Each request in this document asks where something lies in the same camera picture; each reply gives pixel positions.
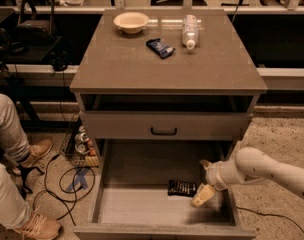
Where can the open grey bottom drawer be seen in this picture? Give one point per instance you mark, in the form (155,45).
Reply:
(131,200)

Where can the tan shoe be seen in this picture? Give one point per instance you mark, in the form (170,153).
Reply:
(40,227)
(36,152)

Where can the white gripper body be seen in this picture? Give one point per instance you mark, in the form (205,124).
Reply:
(213,175)

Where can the white bowl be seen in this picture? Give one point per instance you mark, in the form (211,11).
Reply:
(131,22)

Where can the tan lower shoe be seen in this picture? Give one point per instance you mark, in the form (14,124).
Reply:
(40,227)

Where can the clear plastic water bottle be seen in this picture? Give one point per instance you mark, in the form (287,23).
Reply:
(190,32)

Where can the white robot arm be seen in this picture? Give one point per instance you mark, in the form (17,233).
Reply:
(248,166)

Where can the blue snack packet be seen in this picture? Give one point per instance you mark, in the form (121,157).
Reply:
(163,50)

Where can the person's upper leg beige trousers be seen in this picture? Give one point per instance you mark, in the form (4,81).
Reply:
(13,139)

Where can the grey drawer cabinet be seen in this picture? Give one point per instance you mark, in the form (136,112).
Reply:
(119,73)

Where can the black headphones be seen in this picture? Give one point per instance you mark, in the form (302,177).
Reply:
(59,61)

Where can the closed grey drawer front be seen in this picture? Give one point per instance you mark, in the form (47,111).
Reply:
(190,125)

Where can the wire basket with cans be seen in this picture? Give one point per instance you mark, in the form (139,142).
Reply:
(77,147)

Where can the person's lower leg beige trousers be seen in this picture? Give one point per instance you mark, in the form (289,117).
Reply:
(14,210)

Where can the dark rxbar chocolate bar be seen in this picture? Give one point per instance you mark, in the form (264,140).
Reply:
(181,188)

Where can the person's leg beige trousers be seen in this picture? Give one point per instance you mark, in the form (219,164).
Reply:
(14,210)
(13,139)

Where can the tan upper shoe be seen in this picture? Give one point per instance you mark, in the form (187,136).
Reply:
(36,152)

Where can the black bag on shelf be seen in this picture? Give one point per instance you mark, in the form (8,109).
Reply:
(30,28)

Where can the black drawer handle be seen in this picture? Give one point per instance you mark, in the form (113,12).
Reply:
(165,132)

